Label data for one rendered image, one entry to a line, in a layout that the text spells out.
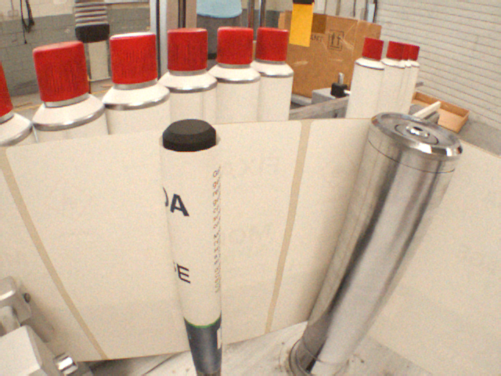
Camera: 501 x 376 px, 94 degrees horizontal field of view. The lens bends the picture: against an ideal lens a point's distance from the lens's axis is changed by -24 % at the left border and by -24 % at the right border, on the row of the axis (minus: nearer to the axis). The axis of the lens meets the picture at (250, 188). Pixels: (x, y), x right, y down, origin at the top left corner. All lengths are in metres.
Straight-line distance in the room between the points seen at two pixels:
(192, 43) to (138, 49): 0.05
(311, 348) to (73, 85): 0.22
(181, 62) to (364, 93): 0.34
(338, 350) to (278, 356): 0.07
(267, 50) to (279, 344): 0.27
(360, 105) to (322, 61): 0.43
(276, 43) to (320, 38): 0.63
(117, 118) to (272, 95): 0.16
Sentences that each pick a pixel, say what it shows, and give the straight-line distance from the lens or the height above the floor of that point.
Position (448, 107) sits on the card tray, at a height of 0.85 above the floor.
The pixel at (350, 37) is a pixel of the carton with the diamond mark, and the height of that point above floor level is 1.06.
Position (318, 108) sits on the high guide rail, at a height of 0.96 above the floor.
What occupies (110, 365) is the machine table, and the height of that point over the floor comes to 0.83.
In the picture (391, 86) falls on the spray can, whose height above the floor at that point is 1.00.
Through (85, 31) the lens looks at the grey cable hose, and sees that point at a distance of 0.31.
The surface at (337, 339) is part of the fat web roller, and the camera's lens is 0.18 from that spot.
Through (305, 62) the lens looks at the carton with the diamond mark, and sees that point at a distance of 0.96.
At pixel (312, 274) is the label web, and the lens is 0.17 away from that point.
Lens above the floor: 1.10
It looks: 33 degrees down
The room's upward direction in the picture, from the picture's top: 4 degrees clockwise
